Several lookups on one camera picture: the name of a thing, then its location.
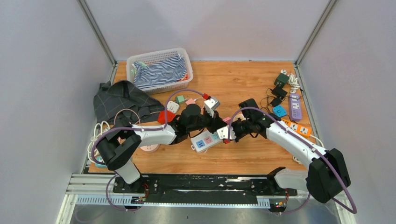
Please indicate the red plug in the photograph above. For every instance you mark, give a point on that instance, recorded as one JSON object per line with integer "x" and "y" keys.
{"x": 165, "y": 116}

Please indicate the dark grey plaid cloth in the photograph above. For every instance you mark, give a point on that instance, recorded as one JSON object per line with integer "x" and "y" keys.
{"x": 122, "y": 100}

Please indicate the round pink socket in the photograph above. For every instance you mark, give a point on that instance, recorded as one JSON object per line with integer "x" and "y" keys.
{"x": 150, "y": 148}

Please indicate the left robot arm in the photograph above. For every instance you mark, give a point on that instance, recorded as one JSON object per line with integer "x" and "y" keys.
{"x": 117, "y": 145}

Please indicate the black adapter at right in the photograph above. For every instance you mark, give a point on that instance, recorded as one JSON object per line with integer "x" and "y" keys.
{"x": 279, "y": 92}

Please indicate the white long power strip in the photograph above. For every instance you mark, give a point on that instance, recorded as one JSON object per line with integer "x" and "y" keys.
{"x": 204, "y": 141}

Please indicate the teal power strip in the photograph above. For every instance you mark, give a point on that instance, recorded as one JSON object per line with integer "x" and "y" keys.
{"x": 101, "y": 163}

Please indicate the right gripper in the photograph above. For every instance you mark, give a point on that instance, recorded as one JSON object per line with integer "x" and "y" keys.
{"x": 233, "y": 125}

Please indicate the dark green adapter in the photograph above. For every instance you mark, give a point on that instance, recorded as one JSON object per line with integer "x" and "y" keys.
{"x": 281, "y": 80}

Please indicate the orange power strip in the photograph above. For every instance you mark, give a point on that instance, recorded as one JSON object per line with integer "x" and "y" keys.
{"x": 300, "y": 129}

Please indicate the striped cloth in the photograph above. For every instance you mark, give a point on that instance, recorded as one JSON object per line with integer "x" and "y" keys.
{"x": 169, "y": 71}

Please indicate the white plastic basket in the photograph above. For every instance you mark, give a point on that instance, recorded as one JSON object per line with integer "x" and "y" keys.
{"x": 158, "y": 56}

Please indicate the white plug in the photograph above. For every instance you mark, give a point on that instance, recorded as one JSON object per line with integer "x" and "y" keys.
{"x": 172, "y": 107}

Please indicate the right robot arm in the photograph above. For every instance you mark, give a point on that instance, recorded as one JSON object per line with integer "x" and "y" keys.
{"x": 326, "y": 175}

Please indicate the pink plug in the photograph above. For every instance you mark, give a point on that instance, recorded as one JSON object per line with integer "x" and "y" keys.
{"x": 227, "y": 120}

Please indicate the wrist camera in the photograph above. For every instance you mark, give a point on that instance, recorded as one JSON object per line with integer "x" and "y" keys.
{"x": 210, "y": 105}
{"x": 226, "y": 133}

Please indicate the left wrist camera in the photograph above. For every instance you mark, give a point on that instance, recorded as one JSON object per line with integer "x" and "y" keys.
{"x": 210, "y": 105}

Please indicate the black power adapter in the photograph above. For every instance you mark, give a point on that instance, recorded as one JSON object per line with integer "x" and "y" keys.
{"x": 269, "y": 101}

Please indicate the green small charger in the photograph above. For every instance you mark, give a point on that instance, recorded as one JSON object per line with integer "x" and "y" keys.
{"x": 180, "y": 99}

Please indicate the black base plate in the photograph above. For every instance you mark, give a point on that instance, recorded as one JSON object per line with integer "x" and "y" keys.
{"x": 202, "y": 188}

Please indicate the blue plug adapter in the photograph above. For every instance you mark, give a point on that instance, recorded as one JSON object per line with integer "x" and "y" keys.
{"x": 279, "y": 111}

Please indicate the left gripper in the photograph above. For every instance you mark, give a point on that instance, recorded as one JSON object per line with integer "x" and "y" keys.
{"x": 215, "y": 122}

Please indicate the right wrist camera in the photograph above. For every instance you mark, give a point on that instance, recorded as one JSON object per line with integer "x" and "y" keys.
{"x": 226, "y": 133}

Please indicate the purple power strip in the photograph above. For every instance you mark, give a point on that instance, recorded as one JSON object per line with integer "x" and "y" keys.
{"x": 295, "y": 107}

